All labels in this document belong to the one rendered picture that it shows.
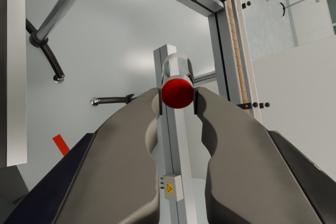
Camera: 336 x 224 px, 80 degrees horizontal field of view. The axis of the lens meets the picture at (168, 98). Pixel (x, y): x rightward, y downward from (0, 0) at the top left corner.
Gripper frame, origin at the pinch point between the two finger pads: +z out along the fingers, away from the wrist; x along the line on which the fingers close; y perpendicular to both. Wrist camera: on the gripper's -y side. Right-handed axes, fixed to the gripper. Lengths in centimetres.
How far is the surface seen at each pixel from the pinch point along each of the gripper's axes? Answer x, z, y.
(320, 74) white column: 82, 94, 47
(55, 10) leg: -48, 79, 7
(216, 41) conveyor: 19, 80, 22
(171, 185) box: -2, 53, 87
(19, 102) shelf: -25.7, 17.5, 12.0
